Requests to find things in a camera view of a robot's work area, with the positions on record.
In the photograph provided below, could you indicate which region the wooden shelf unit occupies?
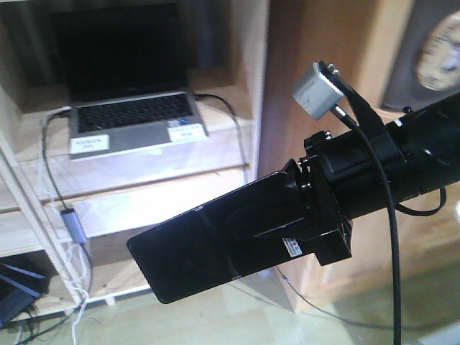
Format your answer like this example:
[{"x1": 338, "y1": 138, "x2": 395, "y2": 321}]
[{"x1": 1, "y1": 1, "x2": 270, "y2": 316}]

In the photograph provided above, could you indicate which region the grey laptop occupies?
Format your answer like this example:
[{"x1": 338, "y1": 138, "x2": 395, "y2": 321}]
[{"x1": 51, "y1": 3, "x2": 208, "y2": 160}]

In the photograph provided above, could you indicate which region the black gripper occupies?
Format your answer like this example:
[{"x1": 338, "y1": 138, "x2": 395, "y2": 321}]
[{"x1": 226, "y1": 131, "x2": 403, "y2": 266}]

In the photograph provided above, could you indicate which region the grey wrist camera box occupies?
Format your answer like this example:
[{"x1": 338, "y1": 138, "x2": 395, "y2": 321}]
[{"x1": 293, "y1": 63, "x2": 344, "y2": 120}]

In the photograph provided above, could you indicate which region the grey usb hub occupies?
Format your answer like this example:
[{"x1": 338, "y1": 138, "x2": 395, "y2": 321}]
[{"x1": 60, "y1": 208, "x2": 88, "y2": 244}]

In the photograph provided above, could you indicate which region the black laptop cable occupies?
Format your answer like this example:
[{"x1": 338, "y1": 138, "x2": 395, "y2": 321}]
[{"x1": 193, "y1": 93, "x2": 251, "y2": 170}]

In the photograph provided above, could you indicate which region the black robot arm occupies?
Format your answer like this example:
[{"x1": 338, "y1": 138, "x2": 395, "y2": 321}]
[{"x1": 226, "y1": 96, "x2": 459, "y2": 265}]

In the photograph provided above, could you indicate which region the round wall clock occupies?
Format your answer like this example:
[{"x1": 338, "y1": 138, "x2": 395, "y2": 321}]
[{"x1": 415, "y1": 11, "x2": 459, "y2": 91}]

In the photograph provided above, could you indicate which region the black foldable phone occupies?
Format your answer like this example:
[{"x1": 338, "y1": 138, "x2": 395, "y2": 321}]
[{"x1": 126, "y1": 171, "x2": 317, "y2": 305}]

